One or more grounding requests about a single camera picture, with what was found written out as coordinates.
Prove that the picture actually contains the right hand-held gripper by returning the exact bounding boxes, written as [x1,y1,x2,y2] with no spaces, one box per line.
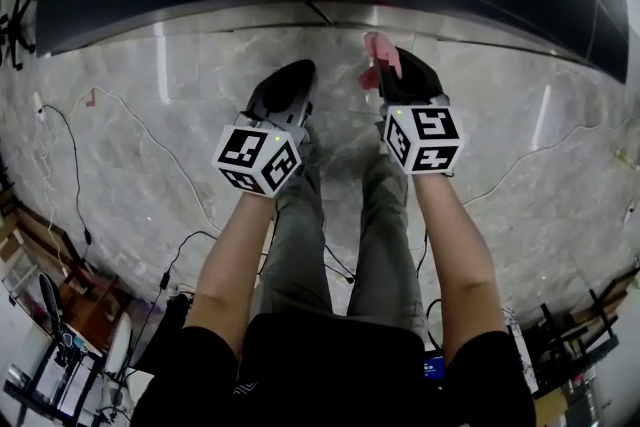
[375,47,465,176]

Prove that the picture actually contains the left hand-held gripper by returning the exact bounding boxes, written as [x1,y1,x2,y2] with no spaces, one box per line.
[211,59,318,199]

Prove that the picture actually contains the pink knitted cloth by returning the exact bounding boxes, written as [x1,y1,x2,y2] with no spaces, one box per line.
[357,31,404,91]

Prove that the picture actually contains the person's right forearm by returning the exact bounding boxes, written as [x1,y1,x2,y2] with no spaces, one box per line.
[410,172,504,364]

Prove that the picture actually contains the person's left forearm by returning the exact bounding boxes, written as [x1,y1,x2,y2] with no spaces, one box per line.
[185,192,279,356]

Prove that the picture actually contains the person's grey trousers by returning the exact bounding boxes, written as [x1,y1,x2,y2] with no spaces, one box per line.
[257,129,430,341]

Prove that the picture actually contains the person's black shirt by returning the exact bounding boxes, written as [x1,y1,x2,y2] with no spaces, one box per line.
[129,312,537,427]

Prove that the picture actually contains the black office chair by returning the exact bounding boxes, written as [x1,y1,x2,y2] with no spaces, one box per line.
[0,0,40,72]

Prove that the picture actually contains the small blue screen device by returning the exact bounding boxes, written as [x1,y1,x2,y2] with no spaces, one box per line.
[423,354,446,381]

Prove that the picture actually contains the grey office chair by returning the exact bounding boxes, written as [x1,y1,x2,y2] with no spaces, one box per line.
[102,312,134,376]

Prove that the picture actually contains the black metal rack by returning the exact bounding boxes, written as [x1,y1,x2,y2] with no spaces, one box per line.
[519,274,640,396]

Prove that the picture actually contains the white floor cable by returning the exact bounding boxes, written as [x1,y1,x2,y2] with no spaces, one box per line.
[462,117,634,209]
[64,85,224,236]

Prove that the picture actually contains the black adapter cable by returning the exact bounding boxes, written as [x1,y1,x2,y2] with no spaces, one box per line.
[127,229,221,366]

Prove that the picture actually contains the black power cable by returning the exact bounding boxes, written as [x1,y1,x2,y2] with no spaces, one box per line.
[39,103,94,249]

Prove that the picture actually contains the wooden shelf frame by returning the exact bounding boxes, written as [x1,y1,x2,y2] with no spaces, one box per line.
[0,199,131,351]

